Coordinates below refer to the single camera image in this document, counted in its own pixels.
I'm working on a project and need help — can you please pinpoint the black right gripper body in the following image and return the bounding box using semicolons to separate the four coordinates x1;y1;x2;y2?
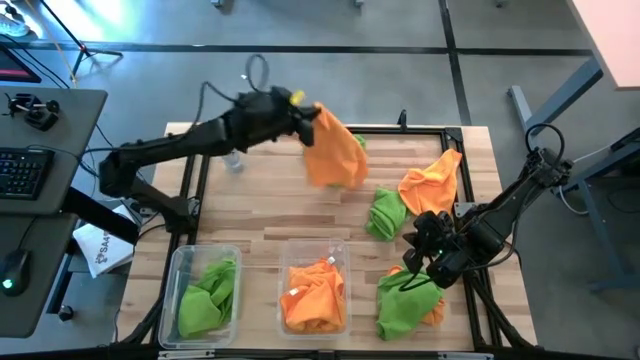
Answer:
402;209;474;290

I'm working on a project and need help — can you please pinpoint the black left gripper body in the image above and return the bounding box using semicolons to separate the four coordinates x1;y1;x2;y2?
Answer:
264;87;316;147

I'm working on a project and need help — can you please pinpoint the clear plastic water bottle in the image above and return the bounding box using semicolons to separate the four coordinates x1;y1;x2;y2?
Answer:
222;148;246;175

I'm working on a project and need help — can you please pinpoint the clear plastic bin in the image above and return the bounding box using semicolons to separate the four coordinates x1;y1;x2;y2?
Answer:
276;238;353;340
157;243;243;350

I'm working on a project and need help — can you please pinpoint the grey table leg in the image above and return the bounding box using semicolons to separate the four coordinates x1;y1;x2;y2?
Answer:
507;57;605;182

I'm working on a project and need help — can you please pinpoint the dark grey desk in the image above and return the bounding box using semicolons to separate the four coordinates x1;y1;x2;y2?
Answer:
0;87;109;339

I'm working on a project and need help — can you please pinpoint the black flat bar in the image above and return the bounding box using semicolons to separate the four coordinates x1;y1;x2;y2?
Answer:
62;187;141;246

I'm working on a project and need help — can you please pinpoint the black tripod stand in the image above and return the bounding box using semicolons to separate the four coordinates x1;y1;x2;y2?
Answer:
38;0;124;80

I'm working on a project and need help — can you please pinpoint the white printed bag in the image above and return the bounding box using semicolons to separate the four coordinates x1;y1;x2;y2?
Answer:
72;204;136;279

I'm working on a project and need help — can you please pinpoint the black desk clamp tool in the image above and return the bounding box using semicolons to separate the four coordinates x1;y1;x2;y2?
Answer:
3;92;61;132

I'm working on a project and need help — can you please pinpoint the black backlit keyboard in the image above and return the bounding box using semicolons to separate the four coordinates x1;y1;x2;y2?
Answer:
0;147;56;201

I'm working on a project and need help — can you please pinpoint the pale pink table top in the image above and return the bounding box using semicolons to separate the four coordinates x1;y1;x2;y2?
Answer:
567;0;640;91

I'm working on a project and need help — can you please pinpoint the dark computer monitor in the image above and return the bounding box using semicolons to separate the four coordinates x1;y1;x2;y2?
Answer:
0;43;42;84

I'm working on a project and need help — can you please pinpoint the white shoe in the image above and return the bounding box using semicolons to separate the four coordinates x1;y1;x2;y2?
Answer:
0;12;31;39

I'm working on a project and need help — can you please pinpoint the black computer mouse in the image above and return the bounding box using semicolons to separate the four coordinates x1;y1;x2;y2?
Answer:
0;248;31;297

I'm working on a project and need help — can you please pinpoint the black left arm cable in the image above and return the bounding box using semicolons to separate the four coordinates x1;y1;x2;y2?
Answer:
192;53;271;129

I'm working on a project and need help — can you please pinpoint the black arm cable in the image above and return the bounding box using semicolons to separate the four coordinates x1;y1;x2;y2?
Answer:
192;53;271;129
524;122;566;169

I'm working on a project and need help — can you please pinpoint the black aluminium rig frame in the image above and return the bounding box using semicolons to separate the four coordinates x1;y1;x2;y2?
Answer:
117;122;539;360

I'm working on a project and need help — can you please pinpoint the silver metal bracket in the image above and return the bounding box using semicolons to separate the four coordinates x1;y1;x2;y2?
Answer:
158;349;216;360
437;352;496;360

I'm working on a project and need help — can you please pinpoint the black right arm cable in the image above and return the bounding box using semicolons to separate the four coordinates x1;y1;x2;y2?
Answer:
524;122;566;169

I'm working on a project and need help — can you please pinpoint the blue-grey desk frame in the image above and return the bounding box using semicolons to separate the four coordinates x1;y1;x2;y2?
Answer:
552;127;640;294

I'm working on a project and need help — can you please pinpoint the white cable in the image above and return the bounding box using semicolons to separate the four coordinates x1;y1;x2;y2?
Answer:
557;143;615;217

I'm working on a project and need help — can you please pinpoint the yellow cable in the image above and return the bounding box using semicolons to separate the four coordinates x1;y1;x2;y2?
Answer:
22;0;79;89

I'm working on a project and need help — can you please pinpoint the black floor cable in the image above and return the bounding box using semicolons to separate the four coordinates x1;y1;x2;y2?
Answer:
0;33;71;89

